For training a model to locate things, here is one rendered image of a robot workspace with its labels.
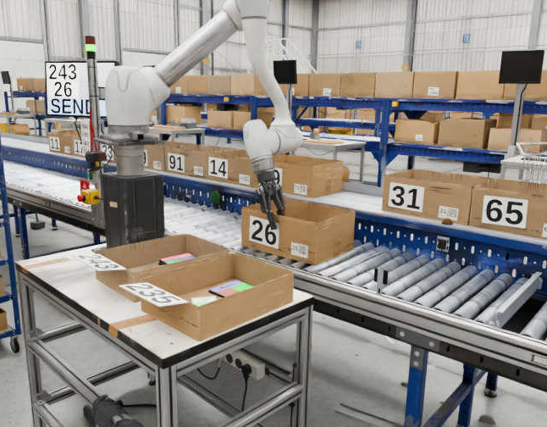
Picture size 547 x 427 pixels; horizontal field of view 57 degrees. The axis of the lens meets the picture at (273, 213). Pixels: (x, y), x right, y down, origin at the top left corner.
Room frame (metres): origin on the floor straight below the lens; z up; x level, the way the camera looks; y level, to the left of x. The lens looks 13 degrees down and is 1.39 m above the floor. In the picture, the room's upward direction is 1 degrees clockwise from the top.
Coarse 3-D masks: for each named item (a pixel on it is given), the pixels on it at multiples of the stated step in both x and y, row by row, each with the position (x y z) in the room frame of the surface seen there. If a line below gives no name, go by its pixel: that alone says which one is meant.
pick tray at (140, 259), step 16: (160, 240) 1.83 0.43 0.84; (176, 240) 1.88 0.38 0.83; (192, 240) 1.88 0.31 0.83; (112, 256) 1.70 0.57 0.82; (128, 256) 1.74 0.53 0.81; (144, 256) 1.78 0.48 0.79; (160, 256) 1.83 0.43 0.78; (208, 256) 1.65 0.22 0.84; (96, 272) 1.65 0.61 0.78; (112, 272) 1.55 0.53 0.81; (128, 272) 1.47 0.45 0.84; (144, 272) 1.48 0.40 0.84; (160, 272) 1.52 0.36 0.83; (112, 288) 1.56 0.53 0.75
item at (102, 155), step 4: (88, 152) 2.59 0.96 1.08; (92, 152) 2.55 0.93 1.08; (96, 152) 2.54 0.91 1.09; (100, 152) 2.55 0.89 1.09; (104, 152) 2.57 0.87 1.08; (88, 156) 2.57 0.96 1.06; (92, 156) 2.55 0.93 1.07; (96, 156) 2.53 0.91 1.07; (100, 156) 2.55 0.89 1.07; (104, 156) 2.57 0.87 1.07; (88, 160) 2.58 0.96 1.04; (92, 160) 2.55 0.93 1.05; (96, 160) 2.54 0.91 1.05; (100, 160) 2.55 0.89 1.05; (104, 160) 2.57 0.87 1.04; (92, 164) 2.58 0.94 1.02; (96, 164) 2.58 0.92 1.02; (92, 168) 2.58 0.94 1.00; (100, 168) 2.60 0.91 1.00
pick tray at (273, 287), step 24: (192, 264) 1.54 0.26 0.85; (216, 264) 1.61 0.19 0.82; (240, 264) 1.65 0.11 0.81; (264, 264) 1.57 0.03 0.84; (168, 288) 1.47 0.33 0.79; (192, 288) 1.54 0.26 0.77; (264, 288) 1.38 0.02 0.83; (288, 288) 1.46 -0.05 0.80; (144, 312) 1.38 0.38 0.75; (168, 312) 1.30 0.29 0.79; (192, 312) 1.22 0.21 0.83; (216, 312) 1.25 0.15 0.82; (240, 312) 1.32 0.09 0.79; (264, 312) 1.39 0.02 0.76; (192, 336) 1.23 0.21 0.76
